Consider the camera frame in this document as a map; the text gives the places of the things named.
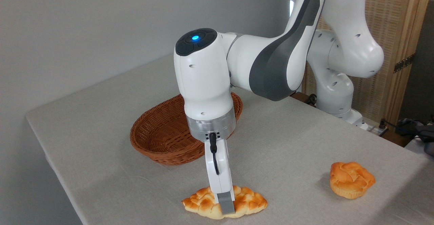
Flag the brown wicker oval basket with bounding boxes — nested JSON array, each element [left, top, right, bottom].
[[130, 92, 243, 166]]

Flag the long braided bread loaf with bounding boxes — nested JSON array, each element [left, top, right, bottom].
[[182, 185, 268, 220]]

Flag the grey tablecloth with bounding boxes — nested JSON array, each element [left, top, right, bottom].
[[25, 53, 434, 225]]

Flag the dark grey bag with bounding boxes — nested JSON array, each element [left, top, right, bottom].
[[415, 125, 434, 157]]

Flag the wood and rattan folding screen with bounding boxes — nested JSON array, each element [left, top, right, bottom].
[[301, 0, 434, 125]]

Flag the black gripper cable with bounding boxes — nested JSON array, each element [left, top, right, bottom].
[[209, 132, 221, 176]]

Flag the dark brown wooden block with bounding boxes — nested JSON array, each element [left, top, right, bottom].
[[290, 92, 316, 106]]

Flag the brass screen hinge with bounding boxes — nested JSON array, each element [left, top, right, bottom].
[[393, 54, 415, 74]]

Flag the round muffin-shaped bread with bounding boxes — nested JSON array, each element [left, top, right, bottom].
[[330, 162, 376, 200]]

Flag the black cable bundle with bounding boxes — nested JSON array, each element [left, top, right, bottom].
[[379, 117, 434, 141]]

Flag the white power strip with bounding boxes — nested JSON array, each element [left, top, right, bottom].
[[359, 122, 389, 137]]

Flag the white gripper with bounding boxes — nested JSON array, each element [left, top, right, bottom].
[[204, 138, 236, 216]]

